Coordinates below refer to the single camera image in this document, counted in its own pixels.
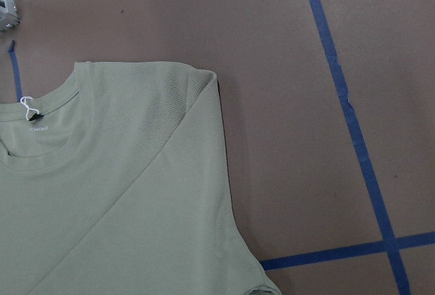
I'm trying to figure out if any olive green long-sleeve shirt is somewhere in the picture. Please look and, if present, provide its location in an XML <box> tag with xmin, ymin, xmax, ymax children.
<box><xmin>1</xmin><ymin>62</ymin><xmax>279</xmax><ymax>294</ymax></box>

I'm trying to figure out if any aluminium camera post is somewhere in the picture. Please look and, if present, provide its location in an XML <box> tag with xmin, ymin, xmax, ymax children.
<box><xmin>0</xmin><ymin>0</ymin><xmax>20</xmax><ymax>33</ymax></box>

